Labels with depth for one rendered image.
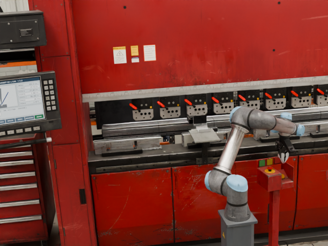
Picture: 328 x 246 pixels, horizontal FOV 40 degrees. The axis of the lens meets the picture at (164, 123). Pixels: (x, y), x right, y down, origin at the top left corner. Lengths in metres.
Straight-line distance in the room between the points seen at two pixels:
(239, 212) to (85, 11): 1.65
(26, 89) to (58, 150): 0.58
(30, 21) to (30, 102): 0.47
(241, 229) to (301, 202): 1.20
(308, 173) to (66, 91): 1.92
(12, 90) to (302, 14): 2.04
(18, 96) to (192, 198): 1.50
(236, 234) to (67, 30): 1.62
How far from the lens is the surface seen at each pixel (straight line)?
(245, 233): 2.65
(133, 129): 3.62
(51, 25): 2.99
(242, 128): 2.67
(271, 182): 3.20
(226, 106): 3.39
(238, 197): 2.56
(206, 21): 3.24
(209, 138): 3.21
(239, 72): 3.35
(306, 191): 3.72
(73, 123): 3.10
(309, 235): 3.97
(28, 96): 2.78
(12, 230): 3.91
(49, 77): 2.77
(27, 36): 2.75
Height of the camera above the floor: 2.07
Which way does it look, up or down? 17 degrees down
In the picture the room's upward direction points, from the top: 3 degrees counter-clockwise
